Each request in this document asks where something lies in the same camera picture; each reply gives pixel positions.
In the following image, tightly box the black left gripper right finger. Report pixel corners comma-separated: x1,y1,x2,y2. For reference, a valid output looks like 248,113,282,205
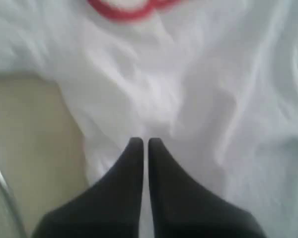
148,138,266,238

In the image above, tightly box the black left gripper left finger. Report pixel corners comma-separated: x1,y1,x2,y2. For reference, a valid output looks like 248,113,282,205
32,137,144,238

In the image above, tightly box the white t-shirt with red logo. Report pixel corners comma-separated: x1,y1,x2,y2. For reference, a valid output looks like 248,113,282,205
0,0,298,238

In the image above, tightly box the round wire mesh basket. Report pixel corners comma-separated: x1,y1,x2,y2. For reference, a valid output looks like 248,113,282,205
0,171,27,238

